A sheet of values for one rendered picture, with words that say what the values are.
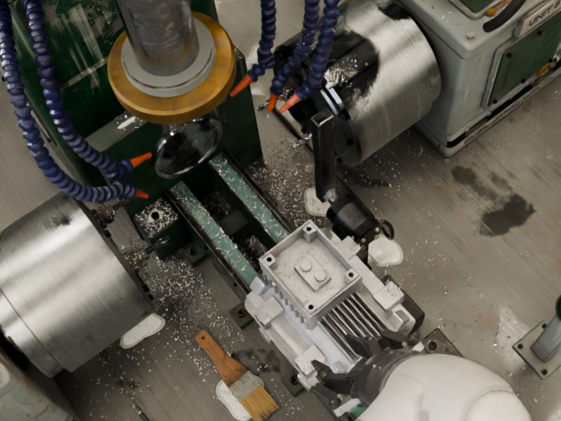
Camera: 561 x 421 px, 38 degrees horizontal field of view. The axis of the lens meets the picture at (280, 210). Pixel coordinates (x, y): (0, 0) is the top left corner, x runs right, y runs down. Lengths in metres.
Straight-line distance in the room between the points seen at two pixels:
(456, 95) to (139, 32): 0.65
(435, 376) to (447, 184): 0.93
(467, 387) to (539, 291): 0.88
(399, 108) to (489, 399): 0.76
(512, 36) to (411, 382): 0.85
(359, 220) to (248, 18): 0.70
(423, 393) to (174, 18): 0.56
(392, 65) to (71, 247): 0.59
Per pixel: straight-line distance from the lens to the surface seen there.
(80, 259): 1.25
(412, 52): 1.39
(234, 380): 1.51
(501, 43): 1.47
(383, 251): 1.58
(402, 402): 0.76
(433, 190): 1.64
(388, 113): 1.38
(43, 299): 1.25
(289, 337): 1.25
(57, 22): 1.29
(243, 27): 1.87
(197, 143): 1.47
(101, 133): 1.36
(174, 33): 1.06
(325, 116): 1.19
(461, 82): 1.47
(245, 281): 1.44
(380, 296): 1.26
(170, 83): 1.12
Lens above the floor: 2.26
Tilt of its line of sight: 64 degrees down
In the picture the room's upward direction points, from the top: 9 degrees counter-clockwise
